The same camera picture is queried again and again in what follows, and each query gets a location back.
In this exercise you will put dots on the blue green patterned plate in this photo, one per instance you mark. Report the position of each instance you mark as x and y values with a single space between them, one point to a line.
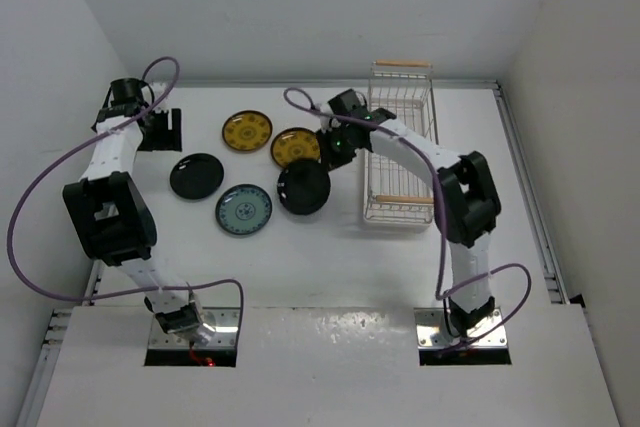
243 210

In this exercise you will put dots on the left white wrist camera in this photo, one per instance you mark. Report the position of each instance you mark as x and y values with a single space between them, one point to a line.
154 90

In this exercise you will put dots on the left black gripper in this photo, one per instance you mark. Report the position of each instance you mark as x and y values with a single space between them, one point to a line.
170 138

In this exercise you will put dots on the metal base plate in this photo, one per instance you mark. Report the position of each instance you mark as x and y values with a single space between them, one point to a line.
489 333
219 332

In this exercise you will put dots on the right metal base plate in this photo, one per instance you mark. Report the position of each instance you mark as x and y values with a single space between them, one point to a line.
489 333

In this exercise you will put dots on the yellow patterned plate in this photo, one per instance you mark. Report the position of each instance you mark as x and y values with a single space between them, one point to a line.
247 131
293 144

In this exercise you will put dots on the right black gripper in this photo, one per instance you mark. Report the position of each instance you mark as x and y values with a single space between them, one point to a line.
332 159

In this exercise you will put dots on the yellow patterned plate right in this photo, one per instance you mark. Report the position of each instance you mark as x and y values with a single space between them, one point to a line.
293 144

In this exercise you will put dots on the wire dish rack wooden handles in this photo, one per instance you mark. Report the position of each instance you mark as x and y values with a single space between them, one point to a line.
403 79

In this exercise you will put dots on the black plate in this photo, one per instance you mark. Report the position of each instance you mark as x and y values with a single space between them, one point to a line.
196 176
303 187

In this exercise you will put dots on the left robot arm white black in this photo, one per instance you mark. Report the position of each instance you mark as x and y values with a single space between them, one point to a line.
111 219

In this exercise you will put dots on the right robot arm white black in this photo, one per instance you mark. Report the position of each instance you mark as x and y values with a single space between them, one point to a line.
466 203

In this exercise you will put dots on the yellow patterned plate left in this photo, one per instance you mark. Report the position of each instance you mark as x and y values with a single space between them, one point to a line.
247 131

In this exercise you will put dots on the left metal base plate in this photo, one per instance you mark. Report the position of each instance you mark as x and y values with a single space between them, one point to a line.
219 332

